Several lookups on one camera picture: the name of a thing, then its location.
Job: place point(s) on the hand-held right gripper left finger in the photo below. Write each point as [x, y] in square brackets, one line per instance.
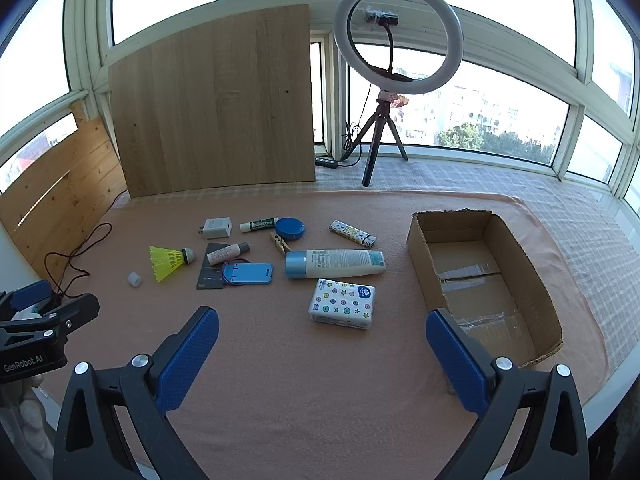
[187, 355]

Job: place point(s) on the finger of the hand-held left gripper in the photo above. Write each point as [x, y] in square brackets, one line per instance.
[75, 312]
[30, 295]

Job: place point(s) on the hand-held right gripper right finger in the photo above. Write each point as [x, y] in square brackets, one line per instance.
[457, 365]

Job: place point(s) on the blue plastic phone stand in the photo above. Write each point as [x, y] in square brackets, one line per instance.
[247, 274]

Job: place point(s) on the small pink bottle grey cap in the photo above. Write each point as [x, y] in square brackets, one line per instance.
[227, 253]

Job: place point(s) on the cardboard box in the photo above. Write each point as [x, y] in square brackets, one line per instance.
[530, 280]

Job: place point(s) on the patterned tissue pack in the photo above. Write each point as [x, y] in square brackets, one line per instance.
[342, 305]

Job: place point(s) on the white lotion bottle blue cap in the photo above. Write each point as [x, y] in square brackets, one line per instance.
[340, 264]

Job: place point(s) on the blue round case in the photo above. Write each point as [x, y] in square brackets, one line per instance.
[290, 229]

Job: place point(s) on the white patterned lighter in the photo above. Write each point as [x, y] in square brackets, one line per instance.
[350, 232]

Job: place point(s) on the person's left hand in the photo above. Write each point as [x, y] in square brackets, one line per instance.
[25, 415]

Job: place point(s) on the small white plastic cap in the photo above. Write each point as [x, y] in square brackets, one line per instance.
[134, 280]

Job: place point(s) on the dark grey card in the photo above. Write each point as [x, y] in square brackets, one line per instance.
[207, 280]

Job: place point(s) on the yellow shuttlecock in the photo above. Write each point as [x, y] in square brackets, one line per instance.
[167, 262]

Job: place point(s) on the white charger adapter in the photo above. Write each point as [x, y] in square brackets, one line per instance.
[216, 228]

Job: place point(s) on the wooden clothespin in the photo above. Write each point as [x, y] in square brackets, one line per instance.
[281, 244]

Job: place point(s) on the white green lip balm tube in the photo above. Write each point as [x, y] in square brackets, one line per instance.
[257, 225]

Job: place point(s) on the black power strip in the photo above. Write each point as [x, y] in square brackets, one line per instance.
[326, 161]

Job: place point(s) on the light wooden board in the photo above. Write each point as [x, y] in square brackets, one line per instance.
[210, 105]

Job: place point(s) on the crumpled brown tape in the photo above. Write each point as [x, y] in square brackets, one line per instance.
[397, 100]

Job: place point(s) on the black phone clamp gooseneck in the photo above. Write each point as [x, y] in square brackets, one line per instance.
[382, 19]

